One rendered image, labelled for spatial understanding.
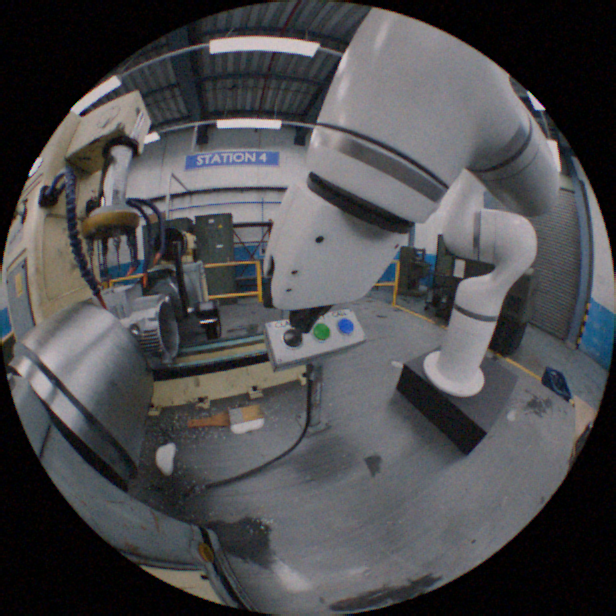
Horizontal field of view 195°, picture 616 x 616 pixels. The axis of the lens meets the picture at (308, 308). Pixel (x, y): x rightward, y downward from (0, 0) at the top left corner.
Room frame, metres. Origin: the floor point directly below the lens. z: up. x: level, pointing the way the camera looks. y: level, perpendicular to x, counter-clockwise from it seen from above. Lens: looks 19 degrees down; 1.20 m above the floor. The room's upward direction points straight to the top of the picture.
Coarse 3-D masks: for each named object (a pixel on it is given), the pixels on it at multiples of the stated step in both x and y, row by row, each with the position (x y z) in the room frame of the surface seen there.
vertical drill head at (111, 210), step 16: (112, 160) 0.27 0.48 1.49; (128, 160) 0.32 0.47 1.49; (112, 176) 0.27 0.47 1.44; (112, 192) 0.28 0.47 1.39; (96, 208) 0.26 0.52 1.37; (112, 208) 0.27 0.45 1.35; (128, 208) 0.33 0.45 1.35; (96, 224) 0.23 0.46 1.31; (112, 224) 0.26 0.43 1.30; (128, 224) 0.31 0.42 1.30; (96, 240) 0.29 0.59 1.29; (128, 240) 0.35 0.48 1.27
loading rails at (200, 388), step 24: (240, 336) 0.51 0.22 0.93; (192, 360) 0.40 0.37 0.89; (216, 360) 0.36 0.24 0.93; (240, 360) 0.38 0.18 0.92; (264, 360) 0.41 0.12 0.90; (168, 384) 0.28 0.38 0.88; (192, 384) 0.31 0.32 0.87; (216, 384) 0.34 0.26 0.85; (240, 384) 0.37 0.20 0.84; (264, 384) 0.40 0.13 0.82
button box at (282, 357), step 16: (288, 320) 0.27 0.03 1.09; (320, 320) 0.28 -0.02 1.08; (336, 320) 0.29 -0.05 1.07; (352, 320) 0.30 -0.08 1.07; (272, 336) 0.24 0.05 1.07; (304, 336) 0.25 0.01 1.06; (336, 336) 0.27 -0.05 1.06; (352, 336) 0.27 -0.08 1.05; (272, 352) 0.22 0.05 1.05; (288, 352) 0.22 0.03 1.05; (304, 352) 0.23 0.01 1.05; (320, 352) 0.24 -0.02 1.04; (336, 352) 0.26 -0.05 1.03; (272, 368) 0.23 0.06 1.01; (288, 368) 0.24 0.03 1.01
